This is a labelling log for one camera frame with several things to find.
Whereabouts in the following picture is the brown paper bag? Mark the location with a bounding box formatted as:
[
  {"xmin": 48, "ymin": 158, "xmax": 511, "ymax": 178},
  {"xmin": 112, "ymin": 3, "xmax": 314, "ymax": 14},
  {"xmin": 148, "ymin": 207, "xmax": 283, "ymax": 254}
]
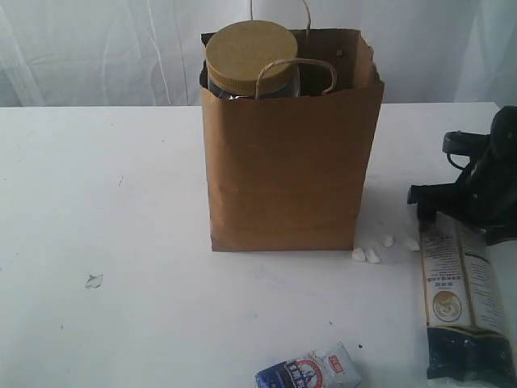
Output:
[{"xmin": 200, "ymin": 28, "xmax": 385, "ymax": 251}]

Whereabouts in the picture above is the small white pebble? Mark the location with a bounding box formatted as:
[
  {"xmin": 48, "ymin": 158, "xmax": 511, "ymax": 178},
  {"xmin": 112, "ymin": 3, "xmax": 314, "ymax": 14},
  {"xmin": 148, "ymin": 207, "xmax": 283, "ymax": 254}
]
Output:
[
  {"xmin": 365, "ymin": 247, "xmax": 381, "ymax": 264},
  {"xmin": 351, "ymin": 247, "xmax": 367, "ymax": 262},
  {"xmin": 403, "ymin": 238, "xmax": 420, "ymax": 252},
  {"xmin": 382, "ymin": 234, "xmax": 395, "ymax": 247}
]

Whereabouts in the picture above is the blue white salt packet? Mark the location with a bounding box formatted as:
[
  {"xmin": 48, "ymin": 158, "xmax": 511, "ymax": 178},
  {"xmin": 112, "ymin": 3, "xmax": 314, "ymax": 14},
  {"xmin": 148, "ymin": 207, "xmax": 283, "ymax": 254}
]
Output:
[{"xmin": 255, "ymin": 342, "xmax": 361, "ymax": 388}]

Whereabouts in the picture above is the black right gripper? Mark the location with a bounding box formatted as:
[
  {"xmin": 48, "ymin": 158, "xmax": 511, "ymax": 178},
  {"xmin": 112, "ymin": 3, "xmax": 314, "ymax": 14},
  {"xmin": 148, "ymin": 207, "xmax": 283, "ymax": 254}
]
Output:
[{"xmin": 407, "ymin": 106, "xmax": 516, "ymax": 246}]

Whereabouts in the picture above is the small clear plastic scrap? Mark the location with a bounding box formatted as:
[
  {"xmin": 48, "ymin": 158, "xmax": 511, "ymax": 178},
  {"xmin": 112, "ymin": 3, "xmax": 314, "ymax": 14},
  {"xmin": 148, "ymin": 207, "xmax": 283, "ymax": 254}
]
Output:
[{"xmin": 85, "ymin": 274, "xmax": 103, "ymax": 289}]

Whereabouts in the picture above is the plastic nut jar yellow lid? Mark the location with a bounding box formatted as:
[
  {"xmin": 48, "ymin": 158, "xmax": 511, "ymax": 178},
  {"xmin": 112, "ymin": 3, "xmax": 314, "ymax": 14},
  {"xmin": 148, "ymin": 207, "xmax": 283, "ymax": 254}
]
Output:
[{"xmin": 204, "ymin": 20, "xmax": 300, "ymax": 99}]

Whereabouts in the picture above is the black beige noodle package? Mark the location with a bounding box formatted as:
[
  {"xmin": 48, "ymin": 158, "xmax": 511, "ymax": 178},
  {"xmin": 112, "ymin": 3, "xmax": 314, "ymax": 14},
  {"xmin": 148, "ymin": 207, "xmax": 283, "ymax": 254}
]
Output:
[{"xmin": 420, "ymin": 213, "xmax": 516, "ymax": 387}]

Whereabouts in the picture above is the black cable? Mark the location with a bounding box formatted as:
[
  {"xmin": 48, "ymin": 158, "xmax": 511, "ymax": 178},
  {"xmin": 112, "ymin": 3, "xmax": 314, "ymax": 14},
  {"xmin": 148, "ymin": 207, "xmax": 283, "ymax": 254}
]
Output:
[{"xmin": 446, "ymin": 151, "xmax": 473, "ymax": 173}]

